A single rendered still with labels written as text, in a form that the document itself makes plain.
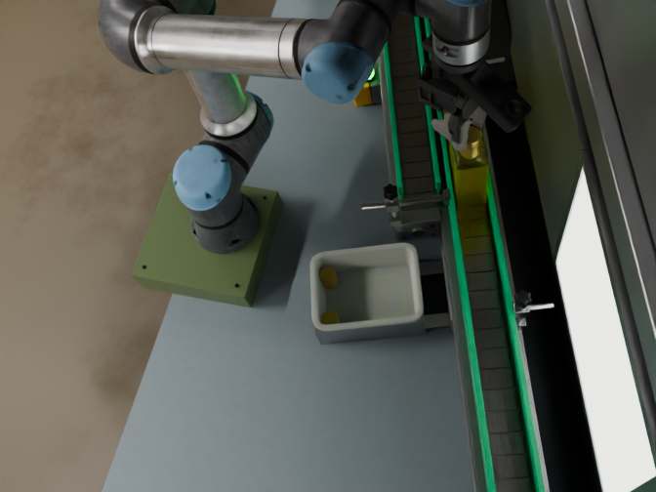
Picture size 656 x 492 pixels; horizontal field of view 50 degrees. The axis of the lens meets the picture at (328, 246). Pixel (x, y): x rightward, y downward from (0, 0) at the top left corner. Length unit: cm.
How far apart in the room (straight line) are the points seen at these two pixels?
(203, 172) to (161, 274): 29
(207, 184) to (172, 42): 43
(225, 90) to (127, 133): 162
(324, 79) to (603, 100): 35
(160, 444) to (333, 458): 36
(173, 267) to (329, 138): 49
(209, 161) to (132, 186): 140
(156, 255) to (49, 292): 116
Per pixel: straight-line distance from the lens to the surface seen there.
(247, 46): 93
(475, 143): 115
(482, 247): 142
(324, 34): 87
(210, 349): 156
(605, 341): 102
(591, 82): 98
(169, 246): 161
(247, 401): 151
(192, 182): 140
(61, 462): 251
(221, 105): 137
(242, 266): 155
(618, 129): 95
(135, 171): 283
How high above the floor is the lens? 216
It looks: 62 degrees down
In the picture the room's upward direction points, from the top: 21 degrees counter-clockwise
